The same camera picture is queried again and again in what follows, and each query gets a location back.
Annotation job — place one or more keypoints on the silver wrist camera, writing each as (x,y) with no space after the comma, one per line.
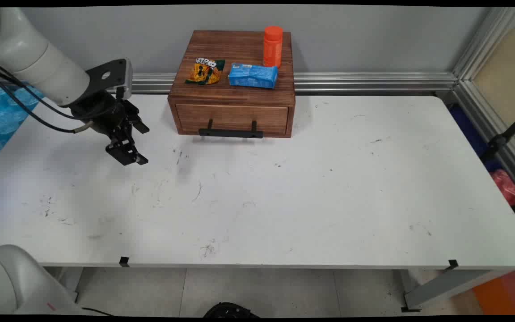
(127,76)

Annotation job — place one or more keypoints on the blue plastic sheet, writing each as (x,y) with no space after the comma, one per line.
(2,120)

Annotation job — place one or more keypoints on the black table edge clip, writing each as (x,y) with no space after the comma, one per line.
(124,262)
(452,264)

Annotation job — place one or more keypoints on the aluminium frame post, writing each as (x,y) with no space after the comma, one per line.
(485,40)

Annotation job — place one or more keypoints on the red plastic bag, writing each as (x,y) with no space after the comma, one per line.
(505,185)

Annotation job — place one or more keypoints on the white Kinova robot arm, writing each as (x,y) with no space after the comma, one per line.
(29,53)

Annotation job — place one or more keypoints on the orange box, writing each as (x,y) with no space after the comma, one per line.
(503,293)

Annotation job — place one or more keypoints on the black camera mounting bracket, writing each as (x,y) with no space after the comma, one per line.
(101,82)

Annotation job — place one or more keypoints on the aluminium frame rail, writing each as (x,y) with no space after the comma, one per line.
(494,129)
(373,82)

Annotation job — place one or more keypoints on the yellow green snack bag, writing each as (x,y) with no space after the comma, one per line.
(204,72)

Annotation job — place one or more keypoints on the white table leg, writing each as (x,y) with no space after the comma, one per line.
(449,286)

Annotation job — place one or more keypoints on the orange plastic bottle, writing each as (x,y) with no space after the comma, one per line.
(272,47)

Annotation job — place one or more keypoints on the blue snack packet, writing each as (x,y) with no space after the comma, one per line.
(253,76)

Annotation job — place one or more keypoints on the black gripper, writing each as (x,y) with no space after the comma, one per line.
(101,114)

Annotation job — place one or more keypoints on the black tripod pole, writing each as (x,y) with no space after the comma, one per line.
(501,139)

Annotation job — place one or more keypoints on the blue bin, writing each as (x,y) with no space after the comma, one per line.
(472,134)

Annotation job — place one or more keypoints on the black chair base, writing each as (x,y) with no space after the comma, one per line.
(230,311)

